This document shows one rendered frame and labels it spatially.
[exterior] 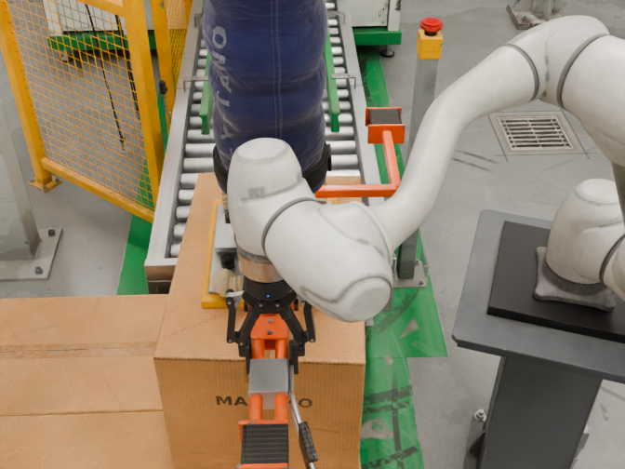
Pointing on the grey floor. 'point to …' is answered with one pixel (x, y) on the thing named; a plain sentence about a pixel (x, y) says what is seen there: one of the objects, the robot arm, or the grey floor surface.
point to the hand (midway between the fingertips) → (272, 356)
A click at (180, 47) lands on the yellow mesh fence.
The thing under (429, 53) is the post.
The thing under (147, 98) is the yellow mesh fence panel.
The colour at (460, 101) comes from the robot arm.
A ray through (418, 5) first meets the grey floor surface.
